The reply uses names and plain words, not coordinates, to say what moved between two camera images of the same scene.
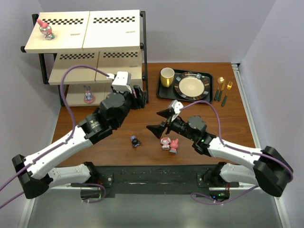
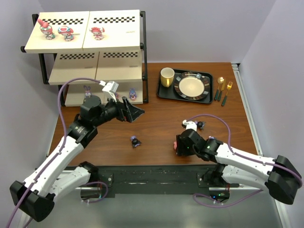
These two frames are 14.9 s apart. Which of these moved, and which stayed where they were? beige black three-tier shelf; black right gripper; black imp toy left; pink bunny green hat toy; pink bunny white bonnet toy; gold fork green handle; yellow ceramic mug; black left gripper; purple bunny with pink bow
Moved: black right gripper; black left gripper; pink bunny white bonnet toy
Stayed: purple bunny with pink bow; gold fork green handle; black imp toy left; pink bunny green hat toy; beige black three-tier shelf; yellow ceramic mug
